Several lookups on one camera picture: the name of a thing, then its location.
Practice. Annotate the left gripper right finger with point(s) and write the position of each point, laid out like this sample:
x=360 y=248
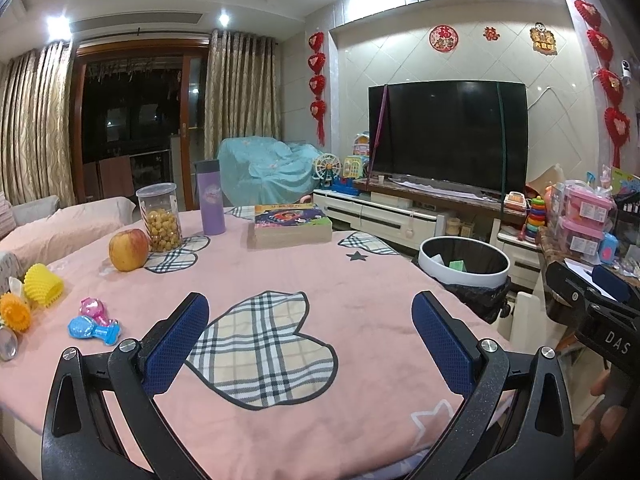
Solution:
x=514 y=421

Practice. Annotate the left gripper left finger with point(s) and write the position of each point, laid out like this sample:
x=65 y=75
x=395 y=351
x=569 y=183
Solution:
x=80 y=439

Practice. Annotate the green small carton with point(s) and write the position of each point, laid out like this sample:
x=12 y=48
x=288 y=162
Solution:
x=457 y=265

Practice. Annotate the white round trash bin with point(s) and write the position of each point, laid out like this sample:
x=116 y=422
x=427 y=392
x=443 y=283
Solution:
x=476 y=273

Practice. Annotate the person's right hand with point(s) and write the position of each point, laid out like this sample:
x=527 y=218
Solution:
x=603 y=421

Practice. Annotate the pink plastic storage boxes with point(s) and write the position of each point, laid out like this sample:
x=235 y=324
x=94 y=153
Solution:
x=579 y=217

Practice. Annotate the blue toy rattle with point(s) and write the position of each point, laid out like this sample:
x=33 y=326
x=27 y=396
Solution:
x=83 y=327

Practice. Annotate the green metal can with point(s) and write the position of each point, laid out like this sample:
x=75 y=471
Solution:
x=8 y=344

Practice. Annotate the pink toy mirror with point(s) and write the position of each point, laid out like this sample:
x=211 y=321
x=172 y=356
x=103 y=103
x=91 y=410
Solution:
x=94 y=308

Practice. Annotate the orange foam flower net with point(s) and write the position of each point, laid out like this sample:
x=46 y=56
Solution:
x=15 y=313

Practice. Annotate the yellow foam fruit net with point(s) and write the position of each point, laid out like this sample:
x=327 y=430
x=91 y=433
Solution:
x=42 y=286

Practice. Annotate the red yellow apple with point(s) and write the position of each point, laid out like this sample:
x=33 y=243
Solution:
x=128 y=250

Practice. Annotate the pink blanket with plaid hearts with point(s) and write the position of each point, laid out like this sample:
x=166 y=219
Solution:
x=309 y=366

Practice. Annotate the pink sofa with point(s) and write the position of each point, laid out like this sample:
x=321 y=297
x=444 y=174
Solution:
x=44 y=232

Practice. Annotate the white tv cabinet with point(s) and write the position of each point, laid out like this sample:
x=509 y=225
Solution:
x=406 y=217

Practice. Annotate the black flat television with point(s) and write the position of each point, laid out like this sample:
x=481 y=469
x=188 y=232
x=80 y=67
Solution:
x=470 y=132

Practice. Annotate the clear jar of snacks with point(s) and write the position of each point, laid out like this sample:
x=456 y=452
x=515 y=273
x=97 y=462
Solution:
x=160 y=214

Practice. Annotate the purple thermos bottle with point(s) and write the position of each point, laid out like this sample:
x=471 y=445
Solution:
x=210 y=196

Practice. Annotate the left beige curtain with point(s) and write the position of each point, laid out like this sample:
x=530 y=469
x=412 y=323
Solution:
x=36 y=158

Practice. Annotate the beige curtain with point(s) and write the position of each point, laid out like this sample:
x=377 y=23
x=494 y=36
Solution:
x=36 y=158
x=242 y=94

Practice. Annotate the colourful picture book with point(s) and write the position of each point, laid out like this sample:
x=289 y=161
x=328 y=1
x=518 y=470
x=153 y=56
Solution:
x=278 y=226

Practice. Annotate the toy ferris wheel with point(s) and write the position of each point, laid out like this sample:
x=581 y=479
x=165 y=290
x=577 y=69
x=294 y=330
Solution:
x=327 y=168

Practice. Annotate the teal cloth covered chair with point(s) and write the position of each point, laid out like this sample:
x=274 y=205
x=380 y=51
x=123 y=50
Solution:
x=257 y=170

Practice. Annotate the right beige curtain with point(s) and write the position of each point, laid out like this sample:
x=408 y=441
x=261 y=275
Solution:
x=242 y=94

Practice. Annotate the rainbow ring stacker toy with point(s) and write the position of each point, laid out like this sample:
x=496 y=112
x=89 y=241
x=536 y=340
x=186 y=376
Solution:
x=536 y=219

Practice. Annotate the red heart wall hanging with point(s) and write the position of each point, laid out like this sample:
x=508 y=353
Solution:
x=317 y=83

